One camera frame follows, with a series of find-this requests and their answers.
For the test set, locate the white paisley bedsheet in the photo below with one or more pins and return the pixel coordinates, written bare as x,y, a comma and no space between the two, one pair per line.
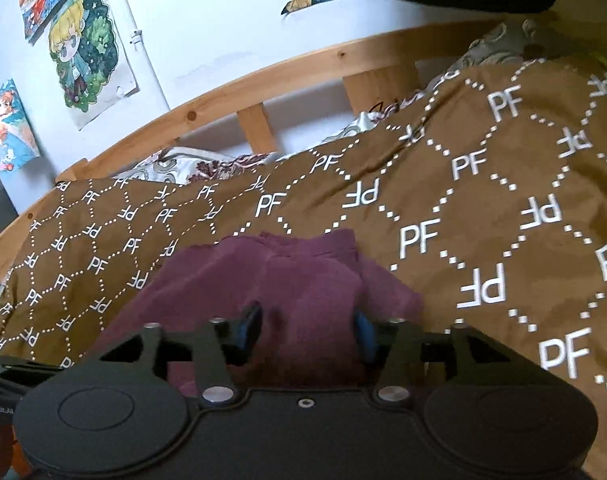
183,167

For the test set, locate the orange pink cloth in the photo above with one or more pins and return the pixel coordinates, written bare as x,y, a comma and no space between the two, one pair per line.
5,457

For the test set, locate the wooden bed frame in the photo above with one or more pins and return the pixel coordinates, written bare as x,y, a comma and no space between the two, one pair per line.
283,77

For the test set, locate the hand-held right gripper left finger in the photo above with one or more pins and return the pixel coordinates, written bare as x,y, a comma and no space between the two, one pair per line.
246,331

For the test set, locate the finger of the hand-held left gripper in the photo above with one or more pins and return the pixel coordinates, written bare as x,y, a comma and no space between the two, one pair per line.
23,363

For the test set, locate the maroon shirt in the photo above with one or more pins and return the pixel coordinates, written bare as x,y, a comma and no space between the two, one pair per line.
303,280

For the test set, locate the blue orange cartoon wall poster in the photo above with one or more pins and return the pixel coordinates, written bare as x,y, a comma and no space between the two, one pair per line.
13,127

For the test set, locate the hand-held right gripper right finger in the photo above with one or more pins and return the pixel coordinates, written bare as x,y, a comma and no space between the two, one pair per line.
363,332

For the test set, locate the blond cartoon character wall poster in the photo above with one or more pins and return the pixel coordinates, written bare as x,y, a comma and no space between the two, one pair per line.
90,55

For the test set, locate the brown printed blanket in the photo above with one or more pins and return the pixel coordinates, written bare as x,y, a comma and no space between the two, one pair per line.
433,185

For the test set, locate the white wall clip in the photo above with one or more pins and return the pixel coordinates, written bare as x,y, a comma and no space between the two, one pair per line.
136,37

